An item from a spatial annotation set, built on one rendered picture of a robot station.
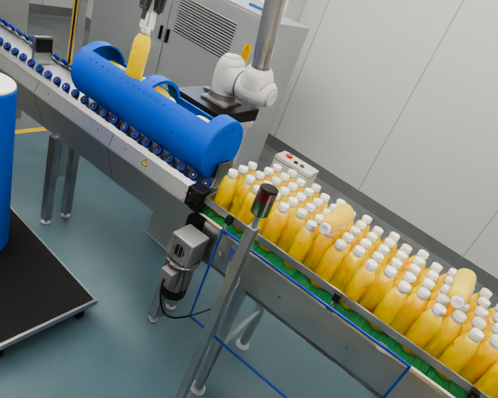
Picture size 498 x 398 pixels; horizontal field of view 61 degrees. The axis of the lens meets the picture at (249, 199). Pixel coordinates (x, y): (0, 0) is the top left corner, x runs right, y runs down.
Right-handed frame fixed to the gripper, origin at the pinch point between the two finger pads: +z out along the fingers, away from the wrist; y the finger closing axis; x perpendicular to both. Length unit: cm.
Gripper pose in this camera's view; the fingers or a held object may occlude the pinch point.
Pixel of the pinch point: (148, 20)
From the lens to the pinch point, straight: 189.8
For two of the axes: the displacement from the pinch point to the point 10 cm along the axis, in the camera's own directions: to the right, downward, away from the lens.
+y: -5.4, 2.1, -8.2
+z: -3.6, 8.2, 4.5
